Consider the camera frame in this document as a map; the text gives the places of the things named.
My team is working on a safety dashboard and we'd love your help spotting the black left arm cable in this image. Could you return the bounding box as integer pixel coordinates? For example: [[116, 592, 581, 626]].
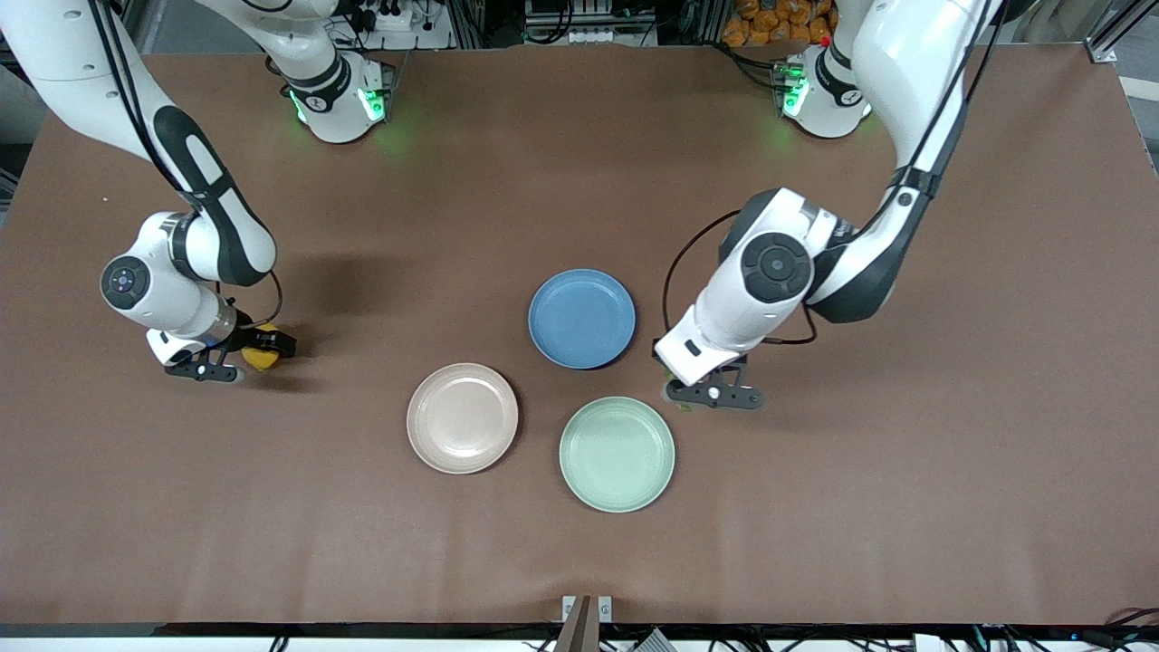
[[661, 0, 1008, 350]]

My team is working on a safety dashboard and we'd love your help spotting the beige round plate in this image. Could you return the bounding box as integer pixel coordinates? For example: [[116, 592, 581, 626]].
[[406, 362, 520, 475]]

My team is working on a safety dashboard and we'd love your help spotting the brown table mat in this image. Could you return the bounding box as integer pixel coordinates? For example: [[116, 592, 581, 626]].
[[0, 43, 1159, 626]]

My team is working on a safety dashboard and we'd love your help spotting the aluminium frame profile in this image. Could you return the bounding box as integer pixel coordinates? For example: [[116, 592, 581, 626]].
[[1082, 0, 1159, 66]]

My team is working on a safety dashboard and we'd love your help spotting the yellow lemon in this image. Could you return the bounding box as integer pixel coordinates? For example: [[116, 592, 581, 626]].
[[241, 323, 282, 373]]

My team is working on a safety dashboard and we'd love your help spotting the green round plate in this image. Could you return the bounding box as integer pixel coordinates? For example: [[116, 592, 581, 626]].
[[559, 396, 676, 514]]

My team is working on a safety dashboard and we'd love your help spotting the bag of orange items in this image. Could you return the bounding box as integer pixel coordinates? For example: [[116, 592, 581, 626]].
[[722, 0, 838, 46]]

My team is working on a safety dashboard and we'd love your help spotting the blue round plate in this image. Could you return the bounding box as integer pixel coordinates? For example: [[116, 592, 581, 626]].
[[528, 268, 637, 370]]

